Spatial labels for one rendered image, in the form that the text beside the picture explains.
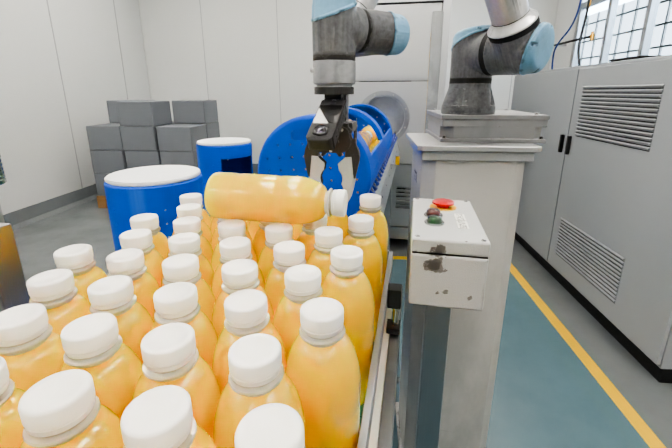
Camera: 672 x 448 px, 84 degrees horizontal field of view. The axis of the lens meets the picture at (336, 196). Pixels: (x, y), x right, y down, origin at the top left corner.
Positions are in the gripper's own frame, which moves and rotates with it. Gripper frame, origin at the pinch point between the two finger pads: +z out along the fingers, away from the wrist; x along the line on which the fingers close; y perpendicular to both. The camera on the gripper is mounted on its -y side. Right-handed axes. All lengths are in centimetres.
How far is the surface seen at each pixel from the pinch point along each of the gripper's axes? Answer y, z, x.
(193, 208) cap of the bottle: -13.5, -0.8, 20.3
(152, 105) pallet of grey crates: 293, -5, 257
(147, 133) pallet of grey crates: 289, 24, 265
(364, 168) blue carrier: 19.4, -1.9, -3.6
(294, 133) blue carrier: 19.8, -9.6, 13.4
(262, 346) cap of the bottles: -43.5, -0.8, -4.0
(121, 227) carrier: 23, 19, 69
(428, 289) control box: -18.5, 6.9, -17.5
